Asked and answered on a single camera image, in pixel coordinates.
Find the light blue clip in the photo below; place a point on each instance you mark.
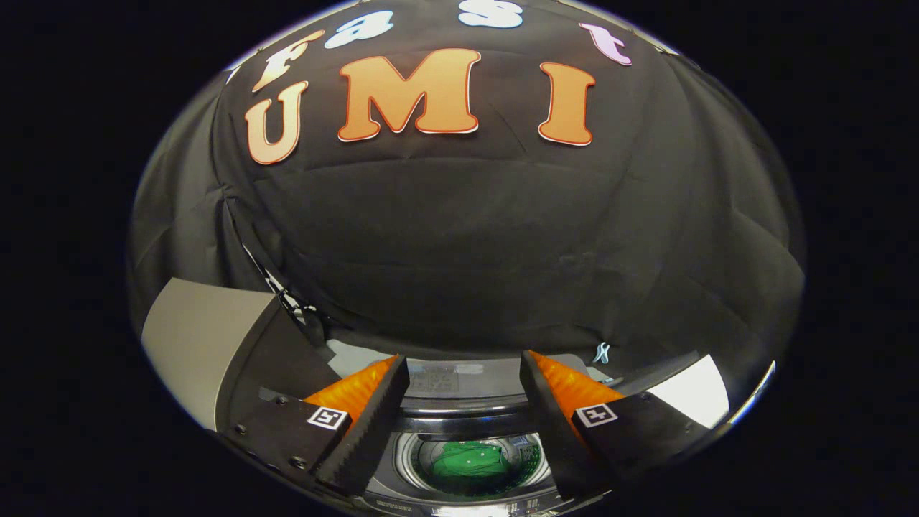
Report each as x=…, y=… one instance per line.
x=602, y=352

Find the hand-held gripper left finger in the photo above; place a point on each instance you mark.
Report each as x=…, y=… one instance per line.
x=370, y=438

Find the grey top-load washing machine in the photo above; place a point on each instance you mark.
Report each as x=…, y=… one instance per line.
x=467, y=391

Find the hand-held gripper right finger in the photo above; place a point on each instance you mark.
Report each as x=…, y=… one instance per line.
x=560, y=438

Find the green polo shirt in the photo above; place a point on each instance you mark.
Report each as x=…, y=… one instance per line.
x=470, y=461

